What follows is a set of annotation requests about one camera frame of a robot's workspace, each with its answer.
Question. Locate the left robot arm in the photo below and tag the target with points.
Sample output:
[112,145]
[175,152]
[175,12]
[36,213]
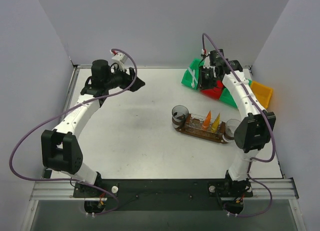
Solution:
[60,148]

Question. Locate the green bin with cups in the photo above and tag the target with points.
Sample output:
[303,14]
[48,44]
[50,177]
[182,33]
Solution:
[227,98]

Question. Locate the red bin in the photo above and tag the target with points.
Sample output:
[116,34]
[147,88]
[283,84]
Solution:
[215,92]

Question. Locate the light blue toothbrush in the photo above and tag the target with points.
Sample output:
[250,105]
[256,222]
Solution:
[193,74]

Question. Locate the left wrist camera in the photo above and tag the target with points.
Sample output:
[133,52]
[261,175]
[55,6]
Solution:
[120,58]

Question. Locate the clear glass cup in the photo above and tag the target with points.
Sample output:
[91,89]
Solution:
[230,127]

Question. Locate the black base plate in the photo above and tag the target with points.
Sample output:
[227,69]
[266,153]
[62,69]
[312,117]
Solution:
[164,203]

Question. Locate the orange toothpaste tube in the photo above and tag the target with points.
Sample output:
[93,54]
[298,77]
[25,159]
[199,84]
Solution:
[207,121]

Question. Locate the clear acrylic toothbrush rack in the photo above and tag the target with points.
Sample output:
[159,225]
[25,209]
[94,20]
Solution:
[205,127]

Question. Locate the white toothbrush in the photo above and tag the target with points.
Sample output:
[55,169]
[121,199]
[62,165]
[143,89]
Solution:
[193,84]

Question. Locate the yellow bin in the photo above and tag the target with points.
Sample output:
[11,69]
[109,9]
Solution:
[263,93]

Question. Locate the grey glass cup with holder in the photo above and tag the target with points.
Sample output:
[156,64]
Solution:
[179,116]

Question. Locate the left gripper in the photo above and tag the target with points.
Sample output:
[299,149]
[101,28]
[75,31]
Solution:
[128,76]

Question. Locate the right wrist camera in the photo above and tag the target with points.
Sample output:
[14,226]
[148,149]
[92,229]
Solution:
[206,62]

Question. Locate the green bin with toothbrushes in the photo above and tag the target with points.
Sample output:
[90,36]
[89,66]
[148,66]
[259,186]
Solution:
[187,78]

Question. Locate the brown oval wooden tray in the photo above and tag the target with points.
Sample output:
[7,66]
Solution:
[193,127]

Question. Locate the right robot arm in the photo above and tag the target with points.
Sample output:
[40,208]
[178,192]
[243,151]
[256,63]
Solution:
[256,124]

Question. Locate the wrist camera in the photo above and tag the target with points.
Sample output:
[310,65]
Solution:
[206,62]
[120,58]

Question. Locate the yellow toothpaste tube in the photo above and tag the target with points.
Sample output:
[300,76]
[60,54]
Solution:
[215,124]

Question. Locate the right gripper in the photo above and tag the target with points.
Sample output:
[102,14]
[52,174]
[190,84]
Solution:
[206,78]

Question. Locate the aluminium frame rail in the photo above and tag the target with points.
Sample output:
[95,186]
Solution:
[278,188]

